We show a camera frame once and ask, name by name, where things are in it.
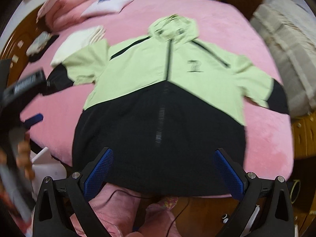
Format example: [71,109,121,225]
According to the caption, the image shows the green and black hooded jacket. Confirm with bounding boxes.
[48,14,289,196]

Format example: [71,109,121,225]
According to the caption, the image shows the white folded clothes stack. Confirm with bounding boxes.
[50,25,106,67]

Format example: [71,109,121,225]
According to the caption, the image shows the left hand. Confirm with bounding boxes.
[16,135,35,180]

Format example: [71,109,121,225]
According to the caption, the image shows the pink bed blanket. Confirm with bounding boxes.
[21,0,293,179]

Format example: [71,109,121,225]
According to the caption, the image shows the white storage box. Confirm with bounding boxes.
[30,147,66,200]

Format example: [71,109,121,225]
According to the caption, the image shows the pink pajama legs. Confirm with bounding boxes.
[70,182,182,237]

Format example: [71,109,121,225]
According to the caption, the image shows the brown wooden headboard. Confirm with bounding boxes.
[1,6,50,86]

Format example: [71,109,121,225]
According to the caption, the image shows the grey plush toy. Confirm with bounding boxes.
[26,31,59,63]

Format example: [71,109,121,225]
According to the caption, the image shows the pink folded quilt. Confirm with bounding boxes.
[36,0,96,32]

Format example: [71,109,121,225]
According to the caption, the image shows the white small pillow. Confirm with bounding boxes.
[81,0,134,18]

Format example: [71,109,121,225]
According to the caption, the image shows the grey beige folded bedding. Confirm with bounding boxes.
[250,0,315,118]

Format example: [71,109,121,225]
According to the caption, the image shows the black cable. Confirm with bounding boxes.
[107,189,191,237]

